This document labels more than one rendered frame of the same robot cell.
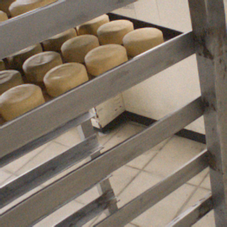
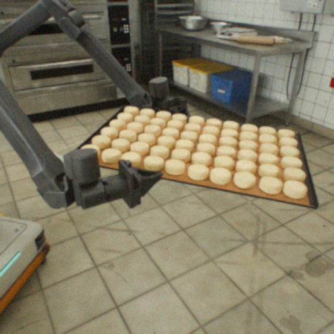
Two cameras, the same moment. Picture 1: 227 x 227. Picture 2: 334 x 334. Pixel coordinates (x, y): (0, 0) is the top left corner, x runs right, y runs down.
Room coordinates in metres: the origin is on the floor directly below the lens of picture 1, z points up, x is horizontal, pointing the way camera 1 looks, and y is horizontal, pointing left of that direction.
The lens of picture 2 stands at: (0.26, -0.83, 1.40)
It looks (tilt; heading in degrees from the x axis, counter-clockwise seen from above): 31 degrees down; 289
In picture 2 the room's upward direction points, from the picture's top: straight up
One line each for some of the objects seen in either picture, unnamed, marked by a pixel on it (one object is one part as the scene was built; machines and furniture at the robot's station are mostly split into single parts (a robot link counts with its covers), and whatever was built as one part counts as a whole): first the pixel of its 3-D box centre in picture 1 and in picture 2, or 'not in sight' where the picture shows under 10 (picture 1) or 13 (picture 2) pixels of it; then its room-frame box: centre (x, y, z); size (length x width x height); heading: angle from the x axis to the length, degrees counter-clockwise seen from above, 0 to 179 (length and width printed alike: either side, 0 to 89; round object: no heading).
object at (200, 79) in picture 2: not in sight; (210, 77); (1.06, -4.85, 0.36); 0.47 x 0.38 x 0.26; 50
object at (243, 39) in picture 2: not in sight; (256, 40); (0.51, -4.24, 0.91); 0.56 x 0.06 x 0.06; 169
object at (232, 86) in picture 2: not in sight; (233, 85); (0.71, -4.56, 0.36); 0.47 x 0.38 x 0.26; 52
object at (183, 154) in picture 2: not in sight; (181, 155); (0.47, -1.53, 1.00); 0.05 x 0.05 x 0.02
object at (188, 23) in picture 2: not in sight; (192, 23); (1.38, -5.09, 0.95); 0.39 x 0.39 x 0.14
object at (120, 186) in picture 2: not in sight; (117, 186); (0.56, -1.35, 1.00); 0.07 x 0.07 x 0.10; 50
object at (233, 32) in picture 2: not in sight; (236, 34); (0.75, -4.55, 0.92); 0.32 x 0.30 x 0.09; 57
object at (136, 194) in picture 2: not in sight; (145, 182); (0.52, -1.40, 0.99); 0.09 x 0.07 x 0.07; 50
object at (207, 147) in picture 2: not in sight; (205, 149); (0.41, -1.60, 1.00); 0.05 x 0.05 x 0.02
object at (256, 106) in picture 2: not in sight; (218, 69); (0.94, -4.75, 0.49); 1.90 x 0.72 x 0.98; 140
